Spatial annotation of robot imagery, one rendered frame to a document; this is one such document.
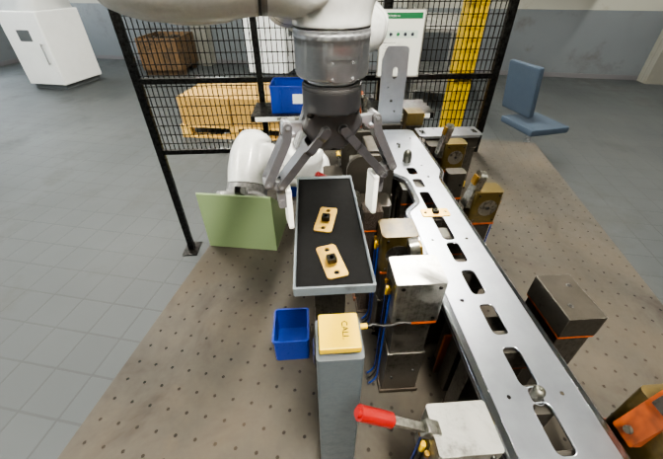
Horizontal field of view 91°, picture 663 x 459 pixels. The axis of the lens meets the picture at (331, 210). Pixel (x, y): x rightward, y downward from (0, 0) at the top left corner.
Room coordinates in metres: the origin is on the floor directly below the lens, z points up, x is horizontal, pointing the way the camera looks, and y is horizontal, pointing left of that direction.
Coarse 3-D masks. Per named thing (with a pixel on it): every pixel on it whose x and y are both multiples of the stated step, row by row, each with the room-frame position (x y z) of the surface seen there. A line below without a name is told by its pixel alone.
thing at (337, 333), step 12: (324, 324) 0.30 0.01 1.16; (336, 324) 0.30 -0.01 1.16; (348, 324) 0.30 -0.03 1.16; (324, 336) 0.28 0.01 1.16; (336, 336) 0.28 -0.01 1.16; (348, 336) 0.28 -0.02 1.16; (324, 348) 0.26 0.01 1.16; (336, 348) 0.26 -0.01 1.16; (348, 348) 0.26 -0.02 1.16; (360, 348) 0.26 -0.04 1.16
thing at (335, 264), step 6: (324, 246) 0.47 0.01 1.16; (330, 246) 0.47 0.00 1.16; (318, 252) 0.45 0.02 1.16; (324, 252) 0.45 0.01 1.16; (330, 252) 0.45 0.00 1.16; (336, 252) 0.45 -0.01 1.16; (324, 258) 0.44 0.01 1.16; (330, 258) 0.43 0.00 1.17; (336, 258) 0.43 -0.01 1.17; (324, 264) 0.42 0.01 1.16; (330, 264) 0.42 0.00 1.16; (336, 264) 0.42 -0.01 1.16; (342, 264) 0.42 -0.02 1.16; (330, 270) 0.40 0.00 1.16; (336, 270) 0.41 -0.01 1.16; (342, 270) 0.40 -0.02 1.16; (330, 276) 0.39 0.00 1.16; (336, 276) 0.39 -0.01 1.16; (342, 276) 0.39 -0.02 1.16
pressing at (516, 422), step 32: (416, 160) 1.15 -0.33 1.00; (416, 192) 0.91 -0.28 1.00; (448, 192) 0.92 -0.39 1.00; (416, 224) 0.74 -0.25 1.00; (448, 224) 0.74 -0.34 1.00; (448, 256) 0.61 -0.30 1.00; (480, 256) 0.61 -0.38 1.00; (448, 288) 0.51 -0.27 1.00; (512, 288) 0.51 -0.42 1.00; (448, 320) 0.42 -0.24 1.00; (480, 320) 0.42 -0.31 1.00; (512, 320) 0.42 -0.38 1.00; (480, 352) 0.35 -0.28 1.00; (544, 352) 0.35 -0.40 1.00; (480, 384) 0.29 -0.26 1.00; (512, 384) 0.29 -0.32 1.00; (544, 384) 0.29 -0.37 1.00; (576, 384) 0.29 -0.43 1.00; (512, 416) 0.24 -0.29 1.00; (576, 416) 0.24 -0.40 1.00; (512, 448) 0.19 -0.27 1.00; (544, 448) 0.19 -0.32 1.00; (576, 448) 0.19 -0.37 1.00; (608, 448) 0.19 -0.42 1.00
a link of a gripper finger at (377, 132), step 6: (378, 114) 0.44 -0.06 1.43; (372, 120) 0.44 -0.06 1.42; (378, 120) 0.44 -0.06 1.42; (378, 126) 0.44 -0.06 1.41; (372, 132) 0.45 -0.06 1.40; (378, 132) 0.44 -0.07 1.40; (378, 138) 0.44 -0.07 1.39; (384, 138) 0.44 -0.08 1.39; (378, 144) 0.45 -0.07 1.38; (384, 144) 0.44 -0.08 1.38; (384, 150) 0.44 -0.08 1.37; (390, 150) 0.44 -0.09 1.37; (384, 156) 0.44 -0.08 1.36; (390, 156) 0.44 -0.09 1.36; (390, 162) 0.44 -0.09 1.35; (390, 168) 0.45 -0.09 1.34; (396, 168) 0.45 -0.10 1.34
